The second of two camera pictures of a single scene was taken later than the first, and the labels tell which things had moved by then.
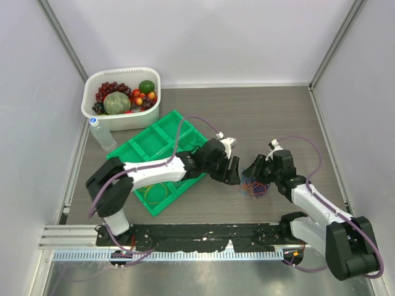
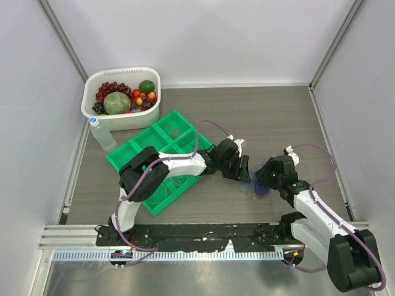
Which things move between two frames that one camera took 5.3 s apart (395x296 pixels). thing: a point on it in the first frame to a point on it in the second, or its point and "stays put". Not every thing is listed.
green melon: [116, 103] stays put
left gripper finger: [234, 176] to [245, 174]
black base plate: [197, 237] stays put
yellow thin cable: [153, 203] stays put
